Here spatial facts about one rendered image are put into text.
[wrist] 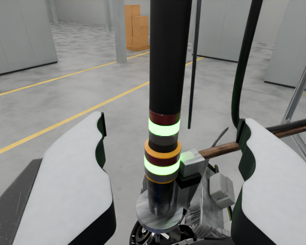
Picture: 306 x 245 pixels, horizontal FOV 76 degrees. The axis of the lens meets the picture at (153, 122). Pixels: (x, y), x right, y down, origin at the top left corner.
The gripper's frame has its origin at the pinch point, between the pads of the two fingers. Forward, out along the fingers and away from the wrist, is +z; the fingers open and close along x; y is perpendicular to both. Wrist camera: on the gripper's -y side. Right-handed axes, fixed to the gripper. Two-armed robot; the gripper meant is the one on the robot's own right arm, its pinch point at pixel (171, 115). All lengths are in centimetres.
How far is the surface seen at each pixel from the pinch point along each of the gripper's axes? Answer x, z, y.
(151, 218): -1.3, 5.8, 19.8
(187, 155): 3.0, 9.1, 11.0
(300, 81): 90, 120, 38
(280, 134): 18.1, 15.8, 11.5
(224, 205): 24, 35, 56
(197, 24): 1.9, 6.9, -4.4
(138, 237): -4.9, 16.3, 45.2
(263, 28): 496, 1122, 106
